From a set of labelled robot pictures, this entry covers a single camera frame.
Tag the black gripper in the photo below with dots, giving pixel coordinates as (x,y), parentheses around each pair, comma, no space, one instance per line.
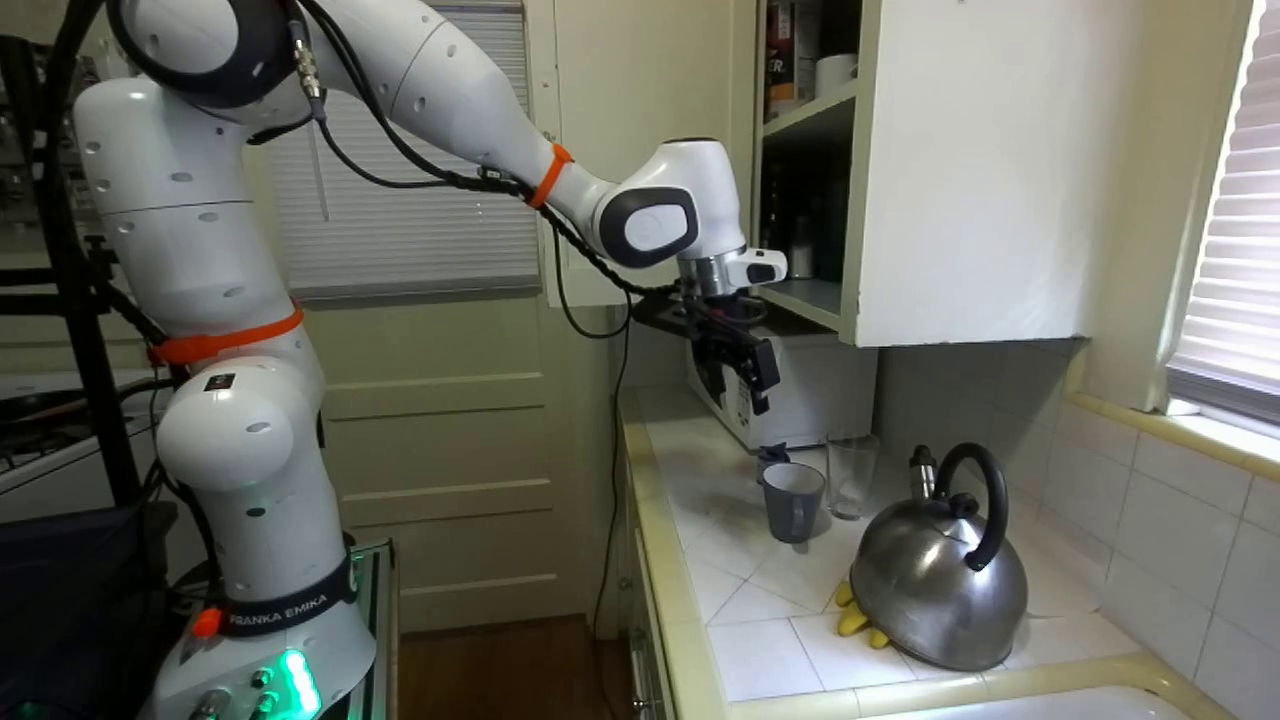
(735,342)

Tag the grey mug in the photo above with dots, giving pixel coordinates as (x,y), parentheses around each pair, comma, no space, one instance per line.
(795,500)

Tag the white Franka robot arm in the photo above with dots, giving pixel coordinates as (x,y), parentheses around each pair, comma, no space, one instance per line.
(226,240)

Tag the open white cabinet door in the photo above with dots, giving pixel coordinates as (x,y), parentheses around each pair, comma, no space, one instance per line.
(642,82)

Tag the white cup in cabinet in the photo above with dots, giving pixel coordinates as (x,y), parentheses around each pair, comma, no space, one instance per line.
(834,70)

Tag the dark bottle in cabinet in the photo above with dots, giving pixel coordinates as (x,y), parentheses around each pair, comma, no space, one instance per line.
(783,57)

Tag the window blind beside cabinet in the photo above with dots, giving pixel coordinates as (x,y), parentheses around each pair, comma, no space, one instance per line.
(402,225)

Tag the clear drinking glass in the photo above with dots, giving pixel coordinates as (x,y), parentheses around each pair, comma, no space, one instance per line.
(855,483)

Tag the yellow sponge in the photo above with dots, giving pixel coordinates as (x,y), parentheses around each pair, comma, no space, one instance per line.
(855,619)

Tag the window blind above sink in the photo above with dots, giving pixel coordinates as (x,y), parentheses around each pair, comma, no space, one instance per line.
(1233,202)

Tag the black metal stand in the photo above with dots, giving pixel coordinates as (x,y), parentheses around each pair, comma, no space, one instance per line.
(65,264)

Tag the dark bag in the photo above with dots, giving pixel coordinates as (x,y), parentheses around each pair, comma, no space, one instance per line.
(74,612)

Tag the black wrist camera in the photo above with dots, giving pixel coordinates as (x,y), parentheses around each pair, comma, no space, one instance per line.
(675,314)

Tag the white wall cabinet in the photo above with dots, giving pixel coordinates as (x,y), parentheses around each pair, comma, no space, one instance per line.
(973,173)

